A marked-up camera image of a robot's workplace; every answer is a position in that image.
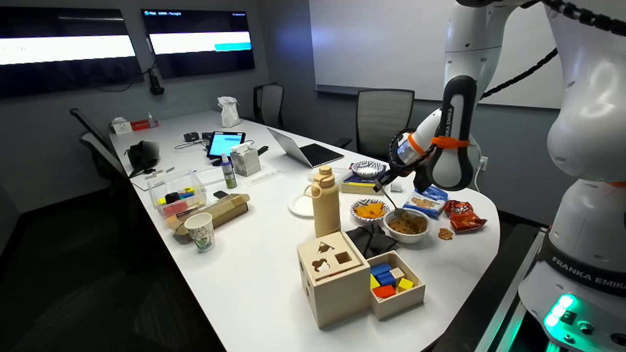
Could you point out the office chair at far end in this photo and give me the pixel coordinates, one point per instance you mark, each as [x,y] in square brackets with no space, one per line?
[269,103]

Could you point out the whiteboard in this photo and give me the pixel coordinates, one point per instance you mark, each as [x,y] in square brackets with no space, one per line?
[400,43]

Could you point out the blue snack bag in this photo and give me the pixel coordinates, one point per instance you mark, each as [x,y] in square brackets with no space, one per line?
[432,201]

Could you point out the small green bottle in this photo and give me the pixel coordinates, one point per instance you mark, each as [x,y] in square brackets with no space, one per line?
[230,172]

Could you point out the wooden shape sorter box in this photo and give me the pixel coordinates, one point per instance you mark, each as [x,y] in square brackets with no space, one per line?
[336,278]

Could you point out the clear plastic container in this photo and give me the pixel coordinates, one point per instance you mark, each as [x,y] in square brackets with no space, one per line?
[177,193]

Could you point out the paper cup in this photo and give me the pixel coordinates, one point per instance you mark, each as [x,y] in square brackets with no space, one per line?
[201,229]

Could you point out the beige water bottle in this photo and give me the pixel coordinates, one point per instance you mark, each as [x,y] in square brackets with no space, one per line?
[324,193]

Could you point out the metal spoon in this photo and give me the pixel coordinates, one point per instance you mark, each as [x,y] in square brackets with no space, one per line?
[385,191]

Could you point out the grey office chair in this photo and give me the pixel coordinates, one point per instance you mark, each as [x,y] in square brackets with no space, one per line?
[381,115]

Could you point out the patterned bowl with chips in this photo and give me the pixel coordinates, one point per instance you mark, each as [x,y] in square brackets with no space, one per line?
[369,209]

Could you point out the red chip bag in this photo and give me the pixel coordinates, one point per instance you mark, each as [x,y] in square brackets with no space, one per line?
[463,217]

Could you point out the wall monitor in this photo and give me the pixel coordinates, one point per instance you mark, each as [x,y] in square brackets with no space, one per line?
[199,41]
[56,49]

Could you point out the white tissue box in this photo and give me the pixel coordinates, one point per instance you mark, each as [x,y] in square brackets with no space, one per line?
[246,160]

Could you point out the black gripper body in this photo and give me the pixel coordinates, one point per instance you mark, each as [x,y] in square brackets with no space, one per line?
[402,162]

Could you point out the left wall monitor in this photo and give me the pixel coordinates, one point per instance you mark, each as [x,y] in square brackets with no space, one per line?
[56,49]

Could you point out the black cloth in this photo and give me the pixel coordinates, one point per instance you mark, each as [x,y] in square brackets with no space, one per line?
[371,238]

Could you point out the white plate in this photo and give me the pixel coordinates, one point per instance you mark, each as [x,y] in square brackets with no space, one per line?
[302,205]

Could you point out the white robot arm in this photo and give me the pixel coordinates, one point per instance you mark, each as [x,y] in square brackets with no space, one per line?
[578,285]

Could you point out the wooden tray of blocks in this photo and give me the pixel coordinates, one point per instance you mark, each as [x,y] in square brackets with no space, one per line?
[394,285]

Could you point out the open laptop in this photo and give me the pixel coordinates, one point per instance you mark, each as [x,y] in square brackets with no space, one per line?
[310,154]

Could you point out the black chair at left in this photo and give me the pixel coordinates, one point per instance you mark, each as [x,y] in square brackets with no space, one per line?
[103,152]

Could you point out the black headphones case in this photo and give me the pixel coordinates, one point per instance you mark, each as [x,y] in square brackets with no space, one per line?
[144,156]

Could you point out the tablet with blue screen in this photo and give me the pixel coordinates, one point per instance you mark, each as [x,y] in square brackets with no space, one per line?
[224,141]

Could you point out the spilled food crumb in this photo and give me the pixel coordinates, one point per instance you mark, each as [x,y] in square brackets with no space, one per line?
[445,234]

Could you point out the cardboard box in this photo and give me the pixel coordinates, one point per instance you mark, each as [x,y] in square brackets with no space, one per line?
[222,211]

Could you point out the right wall monitor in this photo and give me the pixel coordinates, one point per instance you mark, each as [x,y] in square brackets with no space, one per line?
[199,41]

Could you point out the white bowl with food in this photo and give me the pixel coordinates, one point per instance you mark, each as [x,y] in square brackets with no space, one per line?
[406,225]

